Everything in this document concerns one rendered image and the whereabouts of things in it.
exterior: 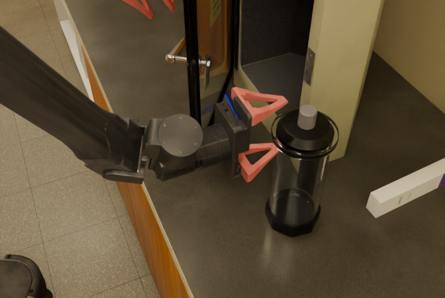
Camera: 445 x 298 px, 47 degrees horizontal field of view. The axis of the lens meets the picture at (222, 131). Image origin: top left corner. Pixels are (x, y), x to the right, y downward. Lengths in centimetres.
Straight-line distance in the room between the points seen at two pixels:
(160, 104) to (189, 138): 58
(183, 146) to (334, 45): 36
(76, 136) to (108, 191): 168
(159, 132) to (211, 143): 11
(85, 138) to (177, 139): 11
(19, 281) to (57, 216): 50
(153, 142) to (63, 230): 160
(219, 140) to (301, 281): 32
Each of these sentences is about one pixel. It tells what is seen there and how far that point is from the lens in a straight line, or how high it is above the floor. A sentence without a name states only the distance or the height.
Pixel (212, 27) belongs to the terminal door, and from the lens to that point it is 96.
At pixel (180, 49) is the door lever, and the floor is 120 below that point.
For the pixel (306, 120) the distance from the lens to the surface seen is 80.
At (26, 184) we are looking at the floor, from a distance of 242.
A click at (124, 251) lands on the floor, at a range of 210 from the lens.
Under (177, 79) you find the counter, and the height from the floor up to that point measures 94.
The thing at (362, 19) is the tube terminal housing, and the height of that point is 128.
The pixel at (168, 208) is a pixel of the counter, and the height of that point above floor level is 94.
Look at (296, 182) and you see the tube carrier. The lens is 85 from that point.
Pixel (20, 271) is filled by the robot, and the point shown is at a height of 24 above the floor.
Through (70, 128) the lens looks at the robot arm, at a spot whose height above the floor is 134.
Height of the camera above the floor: 174
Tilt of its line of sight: 44 degrees down
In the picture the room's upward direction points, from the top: straight up
